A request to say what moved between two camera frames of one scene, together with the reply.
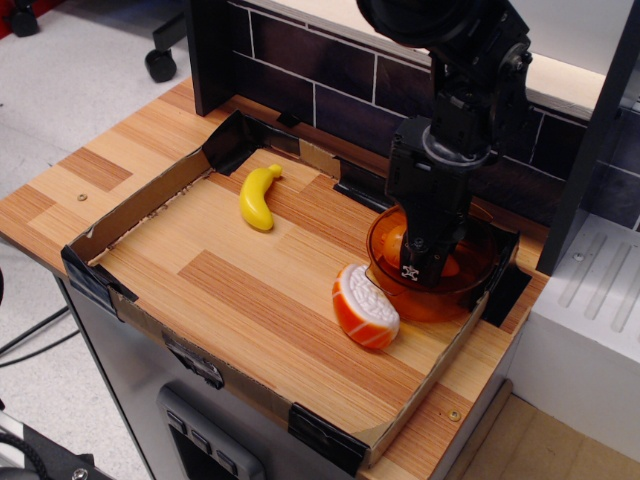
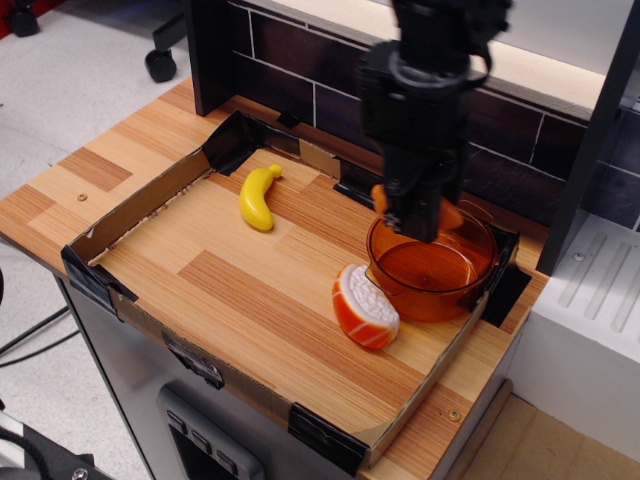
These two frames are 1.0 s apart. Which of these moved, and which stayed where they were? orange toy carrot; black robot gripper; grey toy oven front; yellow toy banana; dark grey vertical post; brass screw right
Moved: orange toy carrot; black robot gripper
Stayed: dark grey vertical post; yellow toy banana; grey toy oven front; brass screw right
